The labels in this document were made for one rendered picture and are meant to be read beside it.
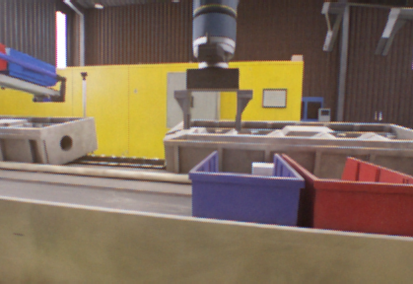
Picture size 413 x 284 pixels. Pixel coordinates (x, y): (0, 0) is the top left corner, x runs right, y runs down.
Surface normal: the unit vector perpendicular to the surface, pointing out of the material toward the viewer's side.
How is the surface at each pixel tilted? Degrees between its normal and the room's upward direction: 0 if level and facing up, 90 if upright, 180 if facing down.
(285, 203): 92
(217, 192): 92
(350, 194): 92
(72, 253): 93
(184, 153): 100
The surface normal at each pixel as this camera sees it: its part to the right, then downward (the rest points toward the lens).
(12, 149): -0.18, 0.25
